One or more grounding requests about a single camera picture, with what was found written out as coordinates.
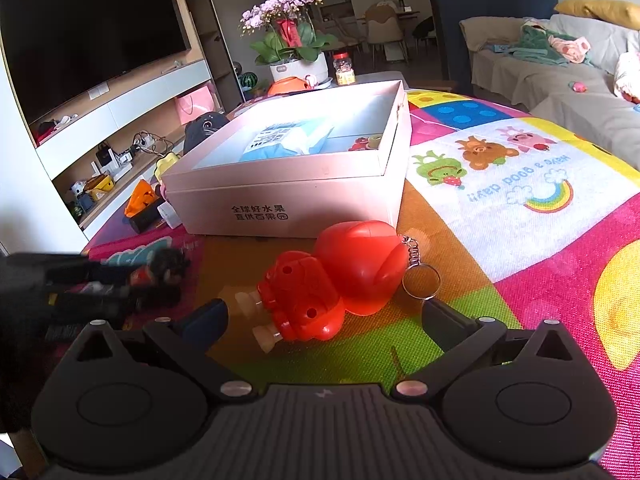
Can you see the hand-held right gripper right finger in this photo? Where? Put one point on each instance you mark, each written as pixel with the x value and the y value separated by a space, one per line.
pixel 445 325

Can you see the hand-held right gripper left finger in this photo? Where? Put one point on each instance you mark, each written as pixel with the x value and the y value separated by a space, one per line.
pixel 207 322

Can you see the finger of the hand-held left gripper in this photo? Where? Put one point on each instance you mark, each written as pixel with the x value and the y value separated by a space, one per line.
pixel 167 265
pixel 115 297

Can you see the yellow figure toy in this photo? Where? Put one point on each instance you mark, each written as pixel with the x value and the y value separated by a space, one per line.
pixel 166 162

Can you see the pink cardboard box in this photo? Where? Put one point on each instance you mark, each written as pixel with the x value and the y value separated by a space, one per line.
pixel 280 185

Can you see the small black box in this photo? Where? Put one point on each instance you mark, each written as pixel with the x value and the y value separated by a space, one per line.
pixel 147 220

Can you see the small white box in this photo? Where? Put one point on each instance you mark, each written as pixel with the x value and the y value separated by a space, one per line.
pixel 171 215

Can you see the orange plastic toy piece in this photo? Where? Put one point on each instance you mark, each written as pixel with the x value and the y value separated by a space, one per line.
pixel 140 197

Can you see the colourful cartoon play mat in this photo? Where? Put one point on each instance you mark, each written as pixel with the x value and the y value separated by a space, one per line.
pixel 500 185

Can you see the pink paper bag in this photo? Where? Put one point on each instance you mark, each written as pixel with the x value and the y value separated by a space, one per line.
pixel 196 105

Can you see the white wooden television cabinet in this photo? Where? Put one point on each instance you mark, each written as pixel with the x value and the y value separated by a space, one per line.
pixel 125 105

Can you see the blue white tissue packet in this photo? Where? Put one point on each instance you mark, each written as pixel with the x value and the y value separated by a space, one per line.
pixel 280 142

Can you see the small red toy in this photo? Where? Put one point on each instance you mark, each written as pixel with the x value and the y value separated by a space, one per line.
pixel 365 144

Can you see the watermelon ball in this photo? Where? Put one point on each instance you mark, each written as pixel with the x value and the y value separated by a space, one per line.
pixel 249 81

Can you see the orange round toy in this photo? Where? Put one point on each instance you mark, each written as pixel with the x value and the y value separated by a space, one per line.
pixel 290 86

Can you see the pink orchid in white pot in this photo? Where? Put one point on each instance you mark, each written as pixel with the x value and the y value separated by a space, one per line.
pixel 300 67

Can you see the black television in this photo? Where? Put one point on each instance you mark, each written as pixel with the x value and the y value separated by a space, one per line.
pixel 90 35

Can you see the grey sofa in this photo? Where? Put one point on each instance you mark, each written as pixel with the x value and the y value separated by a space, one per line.
pixel 550 90

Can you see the clear jar with red lid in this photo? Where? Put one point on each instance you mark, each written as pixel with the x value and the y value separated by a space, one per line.
pixel 344 70

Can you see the small pink toy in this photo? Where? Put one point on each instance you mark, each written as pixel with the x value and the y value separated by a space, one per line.
pixel 578 87

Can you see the green cloth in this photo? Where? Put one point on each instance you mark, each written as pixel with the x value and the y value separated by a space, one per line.
pixel 532 50

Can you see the beige pillow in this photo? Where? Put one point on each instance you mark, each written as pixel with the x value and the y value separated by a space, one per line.
pixel 487 32

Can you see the dining chair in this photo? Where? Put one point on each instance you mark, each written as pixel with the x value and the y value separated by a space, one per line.
pixel 384 30

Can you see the pink plush toy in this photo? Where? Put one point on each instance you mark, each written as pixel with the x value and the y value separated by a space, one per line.
pixel 570 49

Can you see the white red patterned cloth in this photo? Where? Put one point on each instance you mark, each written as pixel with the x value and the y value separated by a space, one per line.
pixel 627 77

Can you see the yellow pillow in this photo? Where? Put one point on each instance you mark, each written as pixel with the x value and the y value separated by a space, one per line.
pixel 600 12

